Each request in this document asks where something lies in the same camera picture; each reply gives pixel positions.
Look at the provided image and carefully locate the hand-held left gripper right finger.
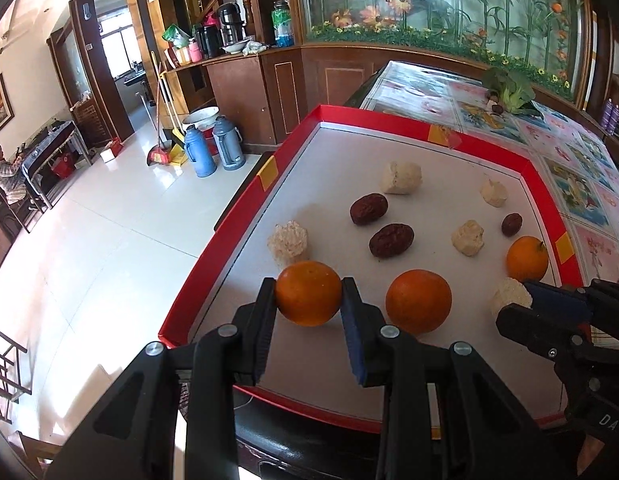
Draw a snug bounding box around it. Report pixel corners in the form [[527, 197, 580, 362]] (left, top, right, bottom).
[[339, 277, 560, 480]]

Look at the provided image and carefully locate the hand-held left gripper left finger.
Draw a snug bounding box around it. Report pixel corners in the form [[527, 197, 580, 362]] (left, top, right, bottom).
[[44, 278, 279, 480]]

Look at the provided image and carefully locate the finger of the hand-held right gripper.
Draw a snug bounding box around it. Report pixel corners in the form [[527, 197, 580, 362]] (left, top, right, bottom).
[[523, 279, 619, 326], [496, 305, 619, 362]]

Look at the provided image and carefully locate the beige crumbly cake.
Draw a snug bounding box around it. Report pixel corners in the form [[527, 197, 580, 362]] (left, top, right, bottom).
[[267, 220, 310, 267], [480, 177, 509, 208], [380, 161, 423, 195], [491, 278, 533, 317], [451, 220, 485, 257]]

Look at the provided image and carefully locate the orange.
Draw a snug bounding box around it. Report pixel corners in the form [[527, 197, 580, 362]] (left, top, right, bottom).
[[506, 235, 549, 283], [385, 269, 453, 335], [274, 260, 343, 327]]

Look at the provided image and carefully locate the red date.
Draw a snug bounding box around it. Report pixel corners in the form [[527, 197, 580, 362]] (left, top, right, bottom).
[[349, 192, 389, 226], [368, 223, 415, 259]]

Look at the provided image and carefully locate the fruit print tablecloth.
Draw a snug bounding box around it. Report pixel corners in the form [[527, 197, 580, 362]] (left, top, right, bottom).
[[359, 60, 619, 351]]

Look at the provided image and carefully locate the grey thermos flask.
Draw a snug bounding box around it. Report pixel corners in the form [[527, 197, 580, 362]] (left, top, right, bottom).
[[212, 116, 246, 170]]

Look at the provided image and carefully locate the blue thermos flask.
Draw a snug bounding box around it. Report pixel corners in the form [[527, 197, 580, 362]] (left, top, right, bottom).
[[184, 125, 216, 177]]

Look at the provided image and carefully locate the white basin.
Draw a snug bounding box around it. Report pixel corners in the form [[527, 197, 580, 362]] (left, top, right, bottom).
[[182, 106, 220, 128]]

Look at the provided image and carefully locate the green bok choy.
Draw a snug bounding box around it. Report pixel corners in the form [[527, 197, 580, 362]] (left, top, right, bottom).
[[480, 66, 537, 113]]

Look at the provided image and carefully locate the wooden counter cabinet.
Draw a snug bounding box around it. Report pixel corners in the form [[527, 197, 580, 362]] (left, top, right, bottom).
[[164, 42, 390, 153]]

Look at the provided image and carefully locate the red basket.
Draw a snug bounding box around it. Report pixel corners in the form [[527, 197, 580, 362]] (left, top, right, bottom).
[[50, 156, 76, 179]]

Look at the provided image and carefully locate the dark wooden chair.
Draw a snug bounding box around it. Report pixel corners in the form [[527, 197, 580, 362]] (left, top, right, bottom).
[[0, 180, 33, 233]]

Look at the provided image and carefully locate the black table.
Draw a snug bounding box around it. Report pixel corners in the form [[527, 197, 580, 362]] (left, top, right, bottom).
[[20, 120, 93, 211]]

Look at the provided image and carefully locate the black kettle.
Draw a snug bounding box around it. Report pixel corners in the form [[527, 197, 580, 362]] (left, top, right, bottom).
[[196, 25, 220, 58]]

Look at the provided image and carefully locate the green label water bottle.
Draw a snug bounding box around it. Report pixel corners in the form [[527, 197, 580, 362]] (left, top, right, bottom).
[[271, 0, 294, 48]]

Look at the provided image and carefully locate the green plastic bag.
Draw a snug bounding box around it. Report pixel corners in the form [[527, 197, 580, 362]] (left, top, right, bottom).
[[162, 24, 190, 48]]

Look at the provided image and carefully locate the black thermos jug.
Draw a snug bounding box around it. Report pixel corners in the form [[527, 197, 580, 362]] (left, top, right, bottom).
[[217, 2, 242, 46]]

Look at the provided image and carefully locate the floral glass partition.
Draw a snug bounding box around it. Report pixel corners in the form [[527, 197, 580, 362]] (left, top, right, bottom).
[[290, 0, 590, 103]]

